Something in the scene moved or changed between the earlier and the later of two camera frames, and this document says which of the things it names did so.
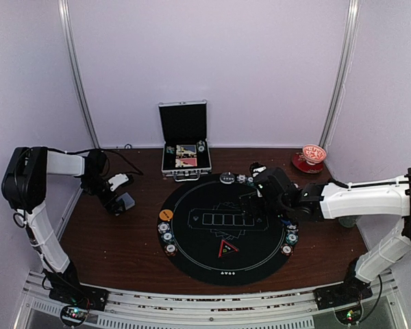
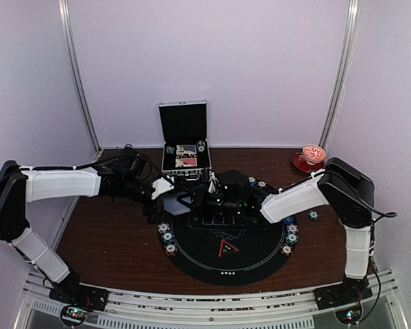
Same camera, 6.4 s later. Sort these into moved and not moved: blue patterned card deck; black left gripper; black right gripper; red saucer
Moved: black right gripper; blue patterned card deck; black left gripper
Not moved: red saucer
